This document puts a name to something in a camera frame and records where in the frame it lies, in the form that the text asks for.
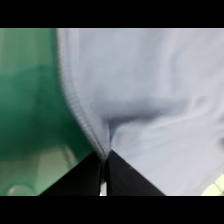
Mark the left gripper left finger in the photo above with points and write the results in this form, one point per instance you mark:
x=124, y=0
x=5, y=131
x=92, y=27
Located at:
x=83, y=180

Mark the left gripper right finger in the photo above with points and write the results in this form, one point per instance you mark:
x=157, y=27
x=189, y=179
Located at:
x=128, y=180

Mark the white garment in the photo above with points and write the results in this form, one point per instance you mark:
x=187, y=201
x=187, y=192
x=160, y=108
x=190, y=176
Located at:
x=150, y=93

